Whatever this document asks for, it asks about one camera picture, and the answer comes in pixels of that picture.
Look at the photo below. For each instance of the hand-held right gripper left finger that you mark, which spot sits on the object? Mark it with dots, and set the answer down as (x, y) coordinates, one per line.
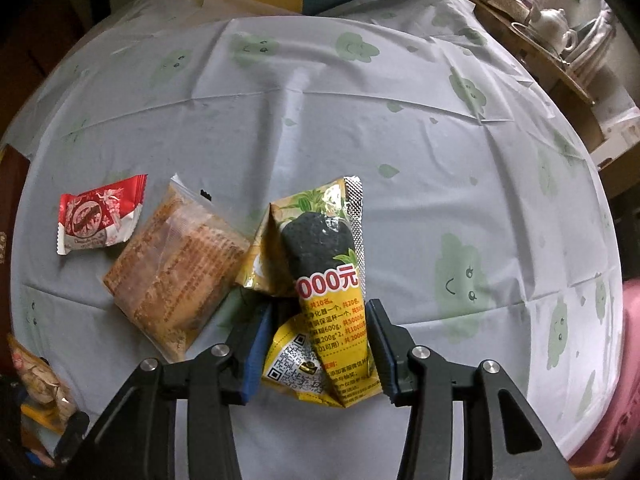
(254, 360)

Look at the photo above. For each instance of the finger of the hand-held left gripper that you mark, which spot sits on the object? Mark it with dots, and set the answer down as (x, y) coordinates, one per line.
(75, 432)

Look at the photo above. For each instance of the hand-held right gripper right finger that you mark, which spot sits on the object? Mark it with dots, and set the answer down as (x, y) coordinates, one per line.
(384, 360)

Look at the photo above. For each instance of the yellow cone snack packet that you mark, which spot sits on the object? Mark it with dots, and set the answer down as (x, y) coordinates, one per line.
(290, 365)
(325, 270)

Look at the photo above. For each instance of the clear orange pastry packet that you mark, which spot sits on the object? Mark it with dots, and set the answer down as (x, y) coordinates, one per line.
(42, 385)

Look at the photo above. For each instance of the dark red gift box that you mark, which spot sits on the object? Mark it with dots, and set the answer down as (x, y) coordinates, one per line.
(10, 200)

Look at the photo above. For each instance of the clear wafer biscuit packet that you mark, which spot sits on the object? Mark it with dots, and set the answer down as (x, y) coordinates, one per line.
(175, 270)

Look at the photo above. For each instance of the red white cake roll packet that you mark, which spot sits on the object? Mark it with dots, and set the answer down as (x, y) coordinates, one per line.
(97, 215)

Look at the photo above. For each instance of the pale green-printed tablecloth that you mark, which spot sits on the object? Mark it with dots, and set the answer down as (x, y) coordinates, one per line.
(400, 135)

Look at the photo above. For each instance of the pink plastic stool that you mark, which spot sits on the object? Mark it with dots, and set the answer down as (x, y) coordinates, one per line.
(622, 360)

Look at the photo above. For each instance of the wooden side table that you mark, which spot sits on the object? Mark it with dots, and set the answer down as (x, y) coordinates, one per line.
(565, 85)

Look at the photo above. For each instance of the round wooden tray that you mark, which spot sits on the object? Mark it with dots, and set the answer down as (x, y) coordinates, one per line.
(545, 55)

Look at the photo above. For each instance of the white teapot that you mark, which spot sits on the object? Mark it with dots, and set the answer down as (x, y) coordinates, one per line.
(552, 27)

